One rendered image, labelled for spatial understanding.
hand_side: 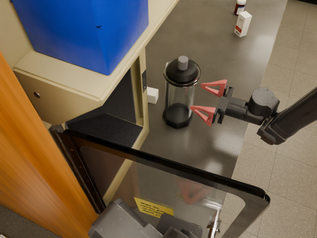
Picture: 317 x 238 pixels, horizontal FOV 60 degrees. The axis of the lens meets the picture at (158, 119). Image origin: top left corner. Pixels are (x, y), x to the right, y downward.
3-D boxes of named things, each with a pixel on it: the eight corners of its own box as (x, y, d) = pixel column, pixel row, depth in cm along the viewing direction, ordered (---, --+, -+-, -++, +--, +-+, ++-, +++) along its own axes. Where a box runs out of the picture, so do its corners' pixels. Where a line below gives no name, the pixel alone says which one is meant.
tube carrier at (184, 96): (156, 121, 94) (156, 76, 77) (170, 99, 100) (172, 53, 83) (185, 132, 92) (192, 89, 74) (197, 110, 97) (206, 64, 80)
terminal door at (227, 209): (104, 212, 72) (60, 126, 40) (218, 256, 66) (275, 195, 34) (102, 215, 72) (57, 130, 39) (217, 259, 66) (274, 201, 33)
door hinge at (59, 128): (96, 214, 72) (46, 130, 40) (101, 205, 73) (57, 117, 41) (101, 216, 71) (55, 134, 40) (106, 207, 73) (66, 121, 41)
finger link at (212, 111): (188, 105, 77) (221, 115, 75) (196, 88, 81) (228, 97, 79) (187, 119, 83) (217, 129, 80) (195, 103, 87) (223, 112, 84)
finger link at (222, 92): (196, 88, 81) (227, 97, 79) (204, 72, 85) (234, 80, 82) (194, 103, 86) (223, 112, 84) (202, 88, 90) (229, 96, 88)
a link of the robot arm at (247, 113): (262, 130, 80) (266, 114, 82) (268, 119, 74) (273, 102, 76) (238, 122, 81) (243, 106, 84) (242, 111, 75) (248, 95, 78)
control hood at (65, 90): (40, 122, 38) (8, 68, 30) (143, 2, 55) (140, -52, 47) (112, 152, 35) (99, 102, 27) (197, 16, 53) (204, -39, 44)
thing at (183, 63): (160, 80, 79) (160, 63, 74) (174, 61, 84) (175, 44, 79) (189, 91, 77) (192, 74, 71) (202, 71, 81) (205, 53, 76)
